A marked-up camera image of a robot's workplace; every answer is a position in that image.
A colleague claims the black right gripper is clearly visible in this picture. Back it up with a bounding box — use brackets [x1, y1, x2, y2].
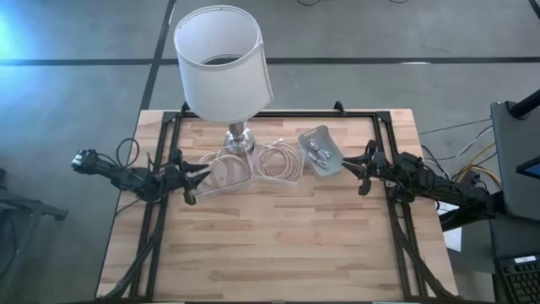
[341, 138, 401, 197]

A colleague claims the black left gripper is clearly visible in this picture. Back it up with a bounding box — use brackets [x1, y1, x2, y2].
[166, 147, 212, 207]

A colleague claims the beige braided cable coil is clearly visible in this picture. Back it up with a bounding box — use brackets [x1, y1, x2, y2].
[254, 138, 302, 183]
[197, 150, 253, 193]

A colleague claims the light blue braided USB cable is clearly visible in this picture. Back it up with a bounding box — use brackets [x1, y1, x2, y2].
[307, 154, 331, 170]

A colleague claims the large clear plastic bin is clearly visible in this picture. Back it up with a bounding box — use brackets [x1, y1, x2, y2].
[191, 149, 255, 198]

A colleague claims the grey plastic bin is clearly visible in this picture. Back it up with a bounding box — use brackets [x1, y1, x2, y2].
[296, 124, 344, 178]

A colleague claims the small clear plastic bin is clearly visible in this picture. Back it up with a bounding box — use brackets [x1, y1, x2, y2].
[250, 143, 305, 186]

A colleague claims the white shade metal table lamp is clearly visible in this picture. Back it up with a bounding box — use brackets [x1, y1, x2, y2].
[173, 4, 274, 155]

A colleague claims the black power supply box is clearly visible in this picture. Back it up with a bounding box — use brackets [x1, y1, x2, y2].
[459, 170, 482, 192]

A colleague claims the white paper sheet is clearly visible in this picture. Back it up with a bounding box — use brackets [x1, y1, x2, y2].
[434, 200, 464, 253]

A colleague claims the dark grey stand panel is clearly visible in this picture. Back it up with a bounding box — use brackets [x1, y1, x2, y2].
[489, 88, 540, 223]

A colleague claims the black metal stand leg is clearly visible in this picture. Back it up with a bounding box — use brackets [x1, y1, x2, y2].
[0, 168, 70, 222]

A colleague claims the tablet screen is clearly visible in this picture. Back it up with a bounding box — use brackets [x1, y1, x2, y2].
[516, 155, 540, 181]

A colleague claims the black laptop keyboard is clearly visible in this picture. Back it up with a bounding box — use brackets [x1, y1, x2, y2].
[494, 252, 540, 304]

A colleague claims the black metal table frame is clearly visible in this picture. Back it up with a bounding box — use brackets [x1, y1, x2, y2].
[100, 100, 462, 303]

